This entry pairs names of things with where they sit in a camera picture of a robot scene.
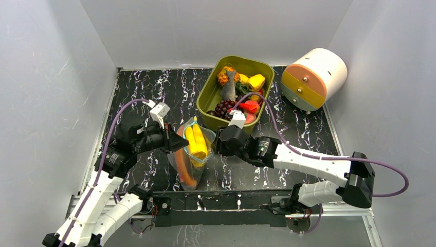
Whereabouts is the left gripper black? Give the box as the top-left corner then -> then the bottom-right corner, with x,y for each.
133,119 -> 190,154

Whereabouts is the yellow banana toy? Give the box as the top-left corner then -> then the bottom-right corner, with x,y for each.
185,123 -> 209,169

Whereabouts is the clear zip top bag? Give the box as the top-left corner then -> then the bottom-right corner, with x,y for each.
168,116 -> 216,191

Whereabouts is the red chili toy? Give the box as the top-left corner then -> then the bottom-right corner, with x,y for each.
238,100 -> 260,115

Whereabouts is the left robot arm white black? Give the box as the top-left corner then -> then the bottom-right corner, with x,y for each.
42,120 -> 189,246

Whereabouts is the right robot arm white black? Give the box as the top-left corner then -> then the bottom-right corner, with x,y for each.
212,125 -> 375,213

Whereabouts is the peach toy with leaf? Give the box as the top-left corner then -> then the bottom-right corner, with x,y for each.
244,113 -> 257,125

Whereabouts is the purple grape bunch toy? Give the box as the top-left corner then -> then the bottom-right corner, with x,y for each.
213,99 -> 236,121

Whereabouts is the dark plum toy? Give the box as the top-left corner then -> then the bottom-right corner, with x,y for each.
206,110 -> 218,116

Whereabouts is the grey fish toy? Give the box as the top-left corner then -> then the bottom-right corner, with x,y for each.
220,70 -> 237,101

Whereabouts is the olive green plastic bin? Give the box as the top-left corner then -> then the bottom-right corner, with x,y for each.
196,56 -> 275,132

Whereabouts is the yellow bell pepper toy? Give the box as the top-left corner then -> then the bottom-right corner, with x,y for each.
247,74 -> 266,92

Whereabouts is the round pastel drawer cabinet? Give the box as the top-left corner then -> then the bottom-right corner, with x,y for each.
280,48 -> 348,112

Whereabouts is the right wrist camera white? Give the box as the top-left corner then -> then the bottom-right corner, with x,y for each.
228,110 -> 246,129

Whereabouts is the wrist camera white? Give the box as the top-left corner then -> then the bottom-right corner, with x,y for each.
228,110 -> 246,129
146,100 -> 170,129

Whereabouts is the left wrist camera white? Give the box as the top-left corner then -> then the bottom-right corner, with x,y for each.
146,100 -> 170,129

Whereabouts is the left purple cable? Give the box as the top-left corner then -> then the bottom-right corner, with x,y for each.
56,99 -> 156,247

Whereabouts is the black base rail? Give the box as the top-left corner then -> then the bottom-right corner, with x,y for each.
69,189 -> 341,228

